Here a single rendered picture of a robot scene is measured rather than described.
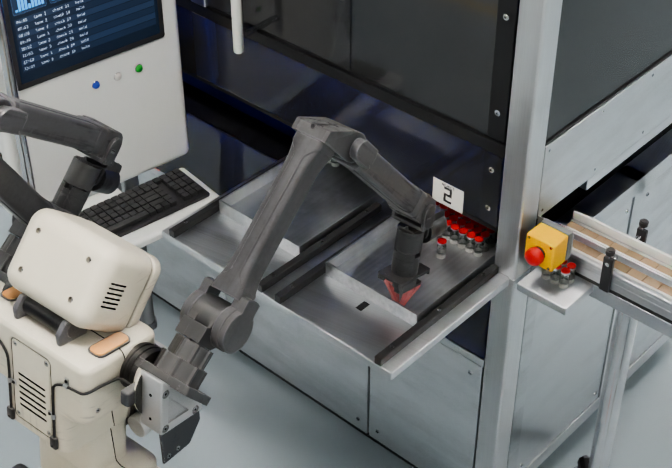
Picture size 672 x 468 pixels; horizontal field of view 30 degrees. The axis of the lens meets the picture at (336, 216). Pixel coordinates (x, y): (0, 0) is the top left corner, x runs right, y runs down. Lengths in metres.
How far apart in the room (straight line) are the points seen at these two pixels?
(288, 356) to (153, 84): 0.91
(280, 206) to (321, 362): 1.40
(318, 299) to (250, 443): 0.98
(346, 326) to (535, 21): 0.75
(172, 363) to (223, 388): 1.69
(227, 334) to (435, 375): 1.14
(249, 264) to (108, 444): 0.46
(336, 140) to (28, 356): 0.64
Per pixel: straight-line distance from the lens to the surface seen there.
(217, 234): 2.90
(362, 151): 2.19
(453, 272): 2.79
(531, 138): 2.57
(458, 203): 2.78
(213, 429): 3.66
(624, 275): 2.77
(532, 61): 2.48
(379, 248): 2.85
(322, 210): 2.96
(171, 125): 3.23
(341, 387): 3.47
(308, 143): 2.13
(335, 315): 2.68
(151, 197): 3.12
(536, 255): 2.66
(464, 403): 3.14
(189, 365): 2.09
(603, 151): 2.90
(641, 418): 3.78
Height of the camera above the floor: 2.67
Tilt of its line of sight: 37 degrees down
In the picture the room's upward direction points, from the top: straight up
